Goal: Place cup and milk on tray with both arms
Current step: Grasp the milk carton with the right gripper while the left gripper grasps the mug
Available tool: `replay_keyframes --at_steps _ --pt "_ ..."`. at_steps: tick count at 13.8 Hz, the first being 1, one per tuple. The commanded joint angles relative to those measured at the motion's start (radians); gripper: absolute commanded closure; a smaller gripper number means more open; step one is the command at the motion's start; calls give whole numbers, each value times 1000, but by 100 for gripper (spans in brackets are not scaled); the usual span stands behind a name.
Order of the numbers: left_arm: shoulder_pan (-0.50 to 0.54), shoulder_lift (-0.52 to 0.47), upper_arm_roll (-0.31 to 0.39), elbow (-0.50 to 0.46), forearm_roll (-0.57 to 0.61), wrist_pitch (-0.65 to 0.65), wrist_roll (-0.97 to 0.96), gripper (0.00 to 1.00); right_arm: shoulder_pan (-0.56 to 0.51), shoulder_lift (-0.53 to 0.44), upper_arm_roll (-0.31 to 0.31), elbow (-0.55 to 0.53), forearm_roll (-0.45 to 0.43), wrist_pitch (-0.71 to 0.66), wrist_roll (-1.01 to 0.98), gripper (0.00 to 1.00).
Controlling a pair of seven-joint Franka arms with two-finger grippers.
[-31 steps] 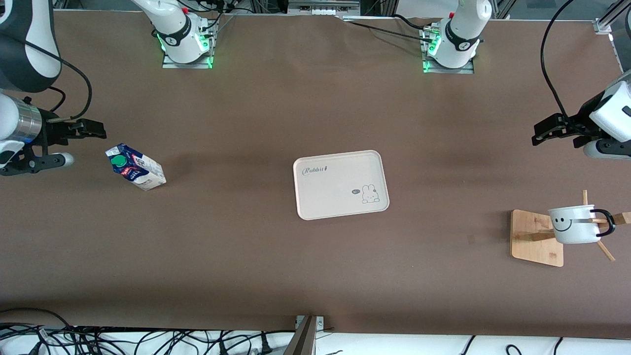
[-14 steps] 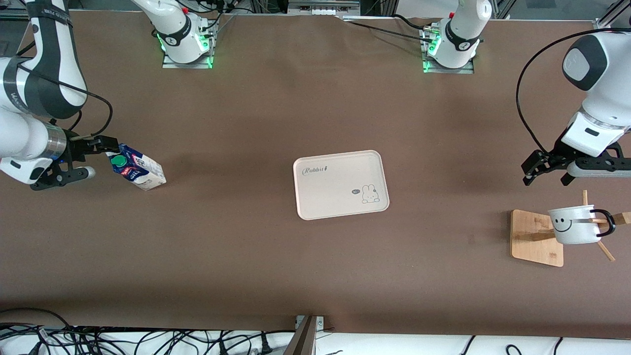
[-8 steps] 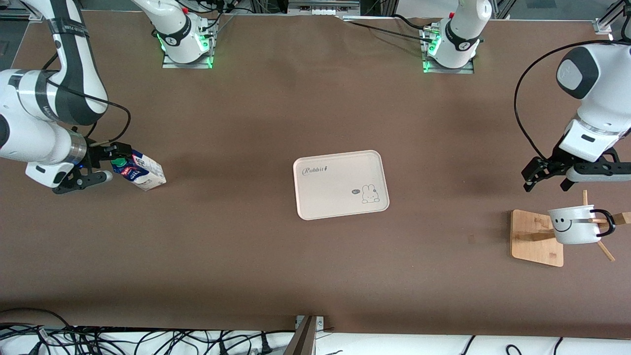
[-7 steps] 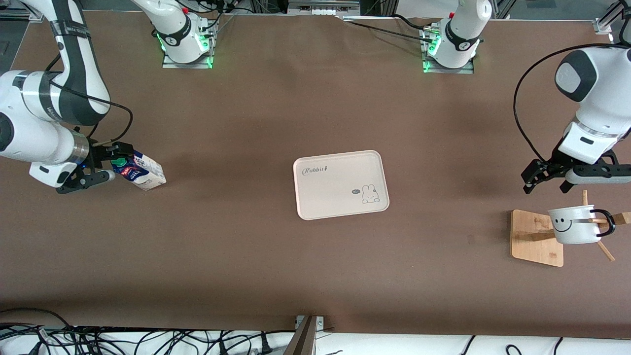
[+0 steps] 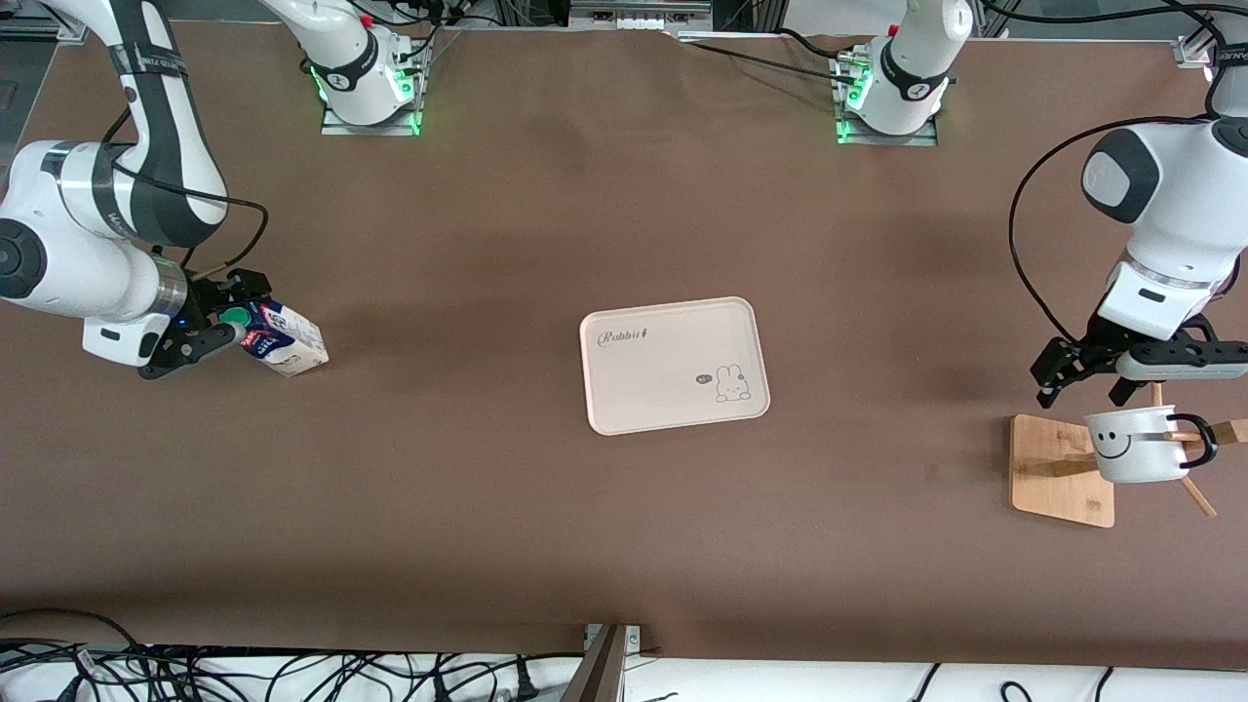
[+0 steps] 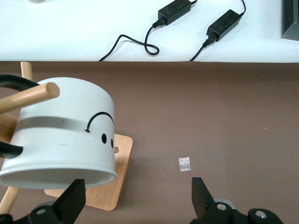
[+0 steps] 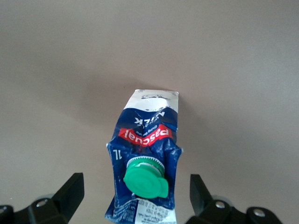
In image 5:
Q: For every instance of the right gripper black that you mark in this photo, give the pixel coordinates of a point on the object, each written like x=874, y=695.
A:
x=208, y=295

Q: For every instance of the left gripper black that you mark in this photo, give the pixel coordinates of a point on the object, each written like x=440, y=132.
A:
x=1085, y=353

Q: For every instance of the blue white milk carton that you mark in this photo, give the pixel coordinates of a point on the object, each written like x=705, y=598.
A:
x=292, y=346

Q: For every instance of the white smiley face mug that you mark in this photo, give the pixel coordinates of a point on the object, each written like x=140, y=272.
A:
x=1136, y=458

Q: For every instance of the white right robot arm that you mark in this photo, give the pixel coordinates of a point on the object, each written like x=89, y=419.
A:
x=58, y=244

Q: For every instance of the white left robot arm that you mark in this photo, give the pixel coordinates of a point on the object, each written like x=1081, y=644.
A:
x=1185, y=214

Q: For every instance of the white rabbit print tray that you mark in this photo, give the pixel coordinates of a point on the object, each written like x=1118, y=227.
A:
x=663, y=390

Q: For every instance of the wooden mug stand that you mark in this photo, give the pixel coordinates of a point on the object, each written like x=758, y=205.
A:
x=1053, y=497

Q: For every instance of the aluminium corner profile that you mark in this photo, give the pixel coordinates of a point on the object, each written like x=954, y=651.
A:
x=1194, y=49
x=68, y=31

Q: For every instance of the black power plug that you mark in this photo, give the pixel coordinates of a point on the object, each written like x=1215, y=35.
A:
x=526, y=682

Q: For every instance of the dark metal beam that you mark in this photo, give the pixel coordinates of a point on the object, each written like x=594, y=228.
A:
x=595, y=673

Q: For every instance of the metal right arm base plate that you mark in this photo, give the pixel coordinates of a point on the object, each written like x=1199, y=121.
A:
x=336, y=127

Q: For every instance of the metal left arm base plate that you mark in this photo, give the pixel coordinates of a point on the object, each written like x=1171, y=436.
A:
x=877, y=140

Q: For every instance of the silver aluminium frame bar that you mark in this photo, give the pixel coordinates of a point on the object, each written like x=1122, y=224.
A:
x=639, y=12

